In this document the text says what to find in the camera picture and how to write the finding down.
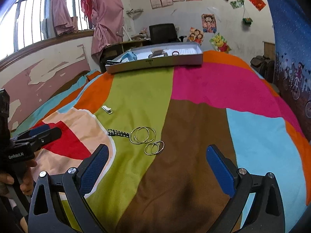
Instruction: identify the blue printed wardrobe cloth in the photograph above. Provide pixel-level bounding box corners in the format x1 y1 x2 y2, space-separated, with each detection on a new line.
259 0 311 142

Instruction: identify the cartoon family sticker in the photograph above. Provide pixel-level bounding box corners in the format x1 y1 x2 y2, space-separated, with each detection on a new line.
187 27 204 45

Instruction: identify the wooden desk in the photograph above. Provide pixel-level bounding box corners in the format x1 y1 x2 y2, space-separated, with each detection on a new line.
99 40 151 72

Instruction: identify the short pink curtain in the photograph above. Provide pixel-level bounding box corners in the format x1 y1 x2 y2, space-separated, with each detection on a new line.
31 0 79 36

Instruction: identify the black braided chain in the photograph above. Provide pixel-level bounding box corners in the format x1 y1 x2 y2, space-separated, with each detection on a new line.
107 128 131 139

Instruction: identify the grey cardboard box tray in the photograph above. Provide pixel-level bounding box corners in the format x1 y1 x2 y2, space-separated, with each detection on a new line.
105 42 204 74

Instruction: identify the person's left hand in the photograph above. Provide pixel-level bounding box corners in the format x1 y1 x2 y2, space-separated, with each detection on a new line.
0 160 37 196

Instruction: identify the small silver ring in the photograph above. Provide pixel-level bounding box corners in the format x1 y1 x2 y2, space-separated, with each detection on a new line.
144 143 157 155
152 140 165 154

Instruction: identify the black office chair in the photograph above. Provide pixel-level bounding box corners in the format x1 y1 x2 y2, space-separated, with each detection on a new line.
148 23 187 45

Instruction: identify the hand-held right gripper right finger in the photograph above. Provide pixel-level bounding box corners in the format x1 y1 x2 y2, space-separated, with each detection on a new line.
206 144 285 233

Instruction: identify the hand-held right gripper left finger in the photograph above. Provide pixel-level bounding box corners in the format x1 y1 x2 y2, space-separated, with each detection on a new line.
28 144 110 233

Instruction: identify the blue smartwatch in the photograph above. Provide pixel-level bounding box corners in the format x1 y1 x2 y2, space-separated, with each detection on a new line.
106 51 138 66

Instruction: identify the long pink curtain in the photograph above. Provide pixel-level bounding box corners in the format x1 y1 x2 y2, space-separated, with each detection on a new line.
82 0 124 59

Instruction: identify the red wall card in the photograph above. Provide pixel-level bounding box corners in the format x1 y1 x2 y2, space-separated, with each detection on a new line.
247 0 267 11

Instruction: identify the wooden cabinet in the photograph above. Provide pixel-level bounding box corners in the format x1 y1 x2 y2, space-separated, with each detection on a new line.
263 41 276 63

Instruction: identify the large silver ring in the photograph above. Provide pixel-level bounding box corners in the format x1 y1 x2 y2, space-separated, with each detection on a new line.
132 127 150 143
129 129 146 144
138 126 156 143

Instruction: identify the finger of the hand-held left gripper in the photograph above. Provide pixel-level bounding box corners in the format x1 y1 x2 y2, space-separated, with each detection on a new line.
13 127 63 149
10 124 50 139

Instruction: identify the barred window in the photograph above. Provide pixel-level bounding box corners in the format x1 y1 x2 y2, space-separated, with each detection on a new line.
0 0 96 62

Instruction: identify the dark suitcase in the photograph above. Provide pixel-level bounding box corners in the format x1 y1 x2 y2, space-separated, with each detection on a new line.
250 56 275 82

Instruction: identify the colourful patchwork blanket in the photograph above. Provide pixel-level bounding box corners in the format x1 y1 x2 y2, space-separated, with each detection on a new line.
10 50 311 233

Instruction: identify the red hanging net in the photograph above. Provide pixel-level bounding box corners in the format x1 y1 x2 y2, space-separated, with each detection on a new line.
81 0 94 18

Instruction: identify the yellow bear sticker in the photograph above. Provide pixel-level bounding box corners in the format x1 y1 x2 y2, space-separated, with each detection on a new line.
209 32 231 53

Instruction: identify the cartoon wall poster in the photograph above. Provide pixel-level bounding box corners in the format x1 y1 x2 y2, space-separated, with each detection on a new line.
201 14 217 33

